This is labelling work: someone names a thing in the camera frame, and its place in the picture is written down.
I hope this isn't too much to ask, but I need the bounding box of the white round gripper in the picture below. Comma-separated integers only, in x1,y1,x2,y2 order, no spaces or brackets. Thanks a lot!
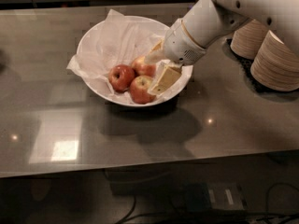
144,19,206,95

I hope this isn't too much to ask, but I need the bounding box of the red yellow front apple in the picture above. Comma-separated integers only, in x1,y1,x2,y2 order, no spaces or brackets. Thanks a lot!
129,76,155,105

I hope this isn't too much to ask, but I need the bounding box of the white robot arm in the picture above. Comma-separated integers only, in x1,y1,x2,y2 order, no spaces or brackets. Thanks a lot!
145,0,299,95

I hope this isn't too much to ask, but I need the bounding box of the yellowish red back apple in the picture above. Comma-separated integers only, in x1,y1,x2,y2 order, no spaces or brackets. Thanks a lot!
131,56,156,77

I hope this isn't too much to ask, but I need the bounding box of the dark red apple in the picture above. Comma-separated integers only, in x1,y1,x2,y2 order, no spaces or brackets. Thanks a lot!
108,64,135,92

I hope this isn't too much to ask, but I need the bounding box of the white bowl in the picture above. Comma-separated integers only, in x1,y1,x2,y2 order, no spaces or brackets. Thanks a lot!
76,15,194,108

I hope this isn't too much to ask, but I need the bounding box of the white crumpled paper liner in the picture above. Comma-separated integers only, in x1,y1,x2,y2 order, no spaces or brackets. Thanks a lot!
66,8,193,106

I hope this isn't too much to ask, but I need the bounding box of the black mat under stacks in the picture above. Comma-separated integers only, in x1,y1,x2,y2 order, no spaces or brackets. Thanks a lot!
226,38,298,93

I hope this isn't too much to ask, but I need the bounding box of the rear stack of paper bowls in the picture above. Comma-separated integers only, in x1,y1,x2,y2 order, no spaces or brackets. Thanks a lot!
230,20,268,60

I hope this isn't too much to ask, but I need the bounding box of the dark box under table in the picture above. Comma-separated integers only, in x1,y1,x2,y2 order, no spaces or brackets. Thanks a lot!
184,182,247,213

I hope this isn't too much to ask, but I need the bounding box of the black cable on floor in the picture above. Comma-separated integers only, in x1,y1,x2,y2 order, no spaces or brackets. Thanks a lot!
115,182,299,224

